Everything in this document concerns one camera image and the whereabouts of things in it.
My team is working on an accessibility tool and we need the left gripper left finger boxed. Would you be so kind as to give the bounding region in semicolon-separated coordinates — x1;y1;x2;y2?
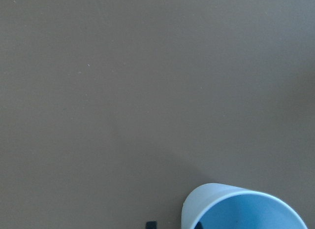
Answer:
146;221;157;229

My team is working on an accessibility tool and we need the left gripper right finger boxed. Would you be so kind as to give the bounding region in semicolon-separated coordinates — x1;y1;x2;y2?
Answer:
194;222;203;229

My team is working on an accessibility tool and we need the blue plastic cup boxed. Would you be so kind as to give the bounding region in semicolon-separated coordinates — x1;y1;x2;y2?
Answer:
181;183;307;229

